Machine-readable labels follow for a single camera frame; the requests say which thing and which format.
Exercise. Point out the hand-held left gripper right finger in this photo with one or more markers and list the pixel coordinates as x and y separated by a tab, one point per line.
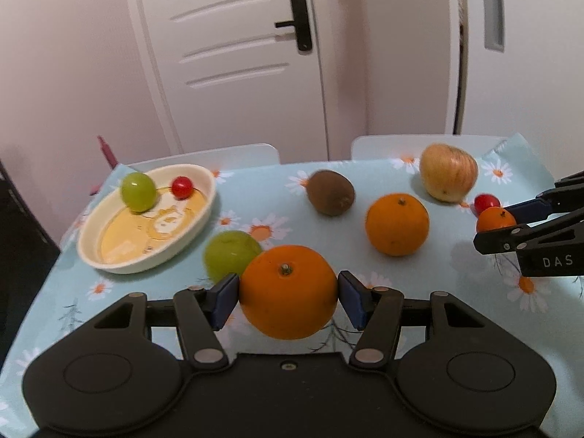
351	299

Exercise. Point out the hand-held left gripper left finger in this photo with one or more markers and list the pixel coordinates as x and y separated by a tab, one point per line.
224	301

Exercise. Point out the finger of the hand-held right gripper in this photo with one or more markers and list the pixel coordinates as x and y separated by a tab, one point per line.
502	239
529	210

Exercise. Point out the small tangerine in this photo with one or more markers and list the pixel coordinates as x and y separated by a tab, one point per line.
492	220

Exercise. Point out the red cherry tomato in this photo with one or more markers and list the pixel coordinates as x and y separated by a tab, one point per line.
182	187
486	201

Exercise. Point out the green jujube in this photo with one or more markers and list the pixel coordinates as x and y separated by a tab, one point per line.
138	191
226	251

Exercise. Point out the large orange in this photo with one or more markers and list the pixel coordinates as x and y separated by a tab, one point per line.
397	224
287	299

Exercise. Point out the yellow red apple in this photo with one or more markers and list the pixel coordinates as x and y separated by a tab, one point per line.
448	171

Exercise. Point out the brown kiwi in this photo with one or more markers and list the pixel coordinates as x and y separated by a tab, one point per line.
331	192

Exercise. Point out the cream oval dish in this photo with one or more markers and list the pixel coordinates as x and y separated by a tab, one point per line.
114	265

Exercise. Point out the floral light blue tablecloth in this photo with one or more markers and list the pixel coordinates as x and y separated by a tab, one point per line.
419	283

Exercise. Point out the white sliding door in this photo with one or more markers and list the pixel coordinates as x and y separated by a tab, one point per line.
538	77

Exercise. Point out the white chair back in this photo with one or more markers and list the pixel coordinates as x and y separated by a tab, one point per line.
388	146
228	154

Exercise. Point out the white panel door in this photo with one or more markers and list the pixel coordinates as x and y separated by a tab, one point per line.
219	100

